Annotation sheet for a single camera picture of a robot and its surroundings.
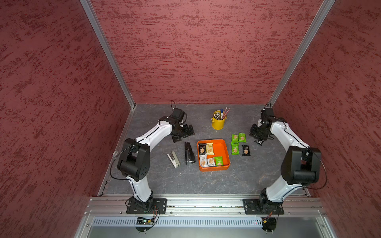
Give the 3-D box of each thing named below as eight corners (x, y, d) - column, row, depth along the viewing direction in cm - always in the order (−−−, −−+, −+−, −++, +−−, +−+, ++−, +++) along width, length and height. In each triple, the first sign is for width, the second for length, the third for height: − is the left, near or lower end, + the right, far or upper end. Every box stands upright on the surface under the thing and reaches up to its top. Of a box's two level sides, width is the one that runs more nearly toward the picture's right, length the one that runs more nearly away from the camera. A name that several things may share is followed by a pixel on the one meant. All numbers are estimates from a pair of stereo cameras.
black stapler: (185, 164, 90) (185, 163, 88) (183, 144, 99) (182, 142, 97) (195, 162, 91) (195, 161, 89) (192, 142, 100) (192, 141, 98)
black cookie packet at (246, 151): (242, 155, 95) (243, 154, 93) (240, 146, 99) (241, 145, 98) (250, 155, 95) (251, 154, 93) (247, 146, 99) (248, 145, 98)
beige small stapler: (174, 168, 88) (174, 166, 86) (168, 155, 94) (167, 153, 91) (181, 164, 90) (180, 163, 88) (173, 152, 95) (173, 150, 93)
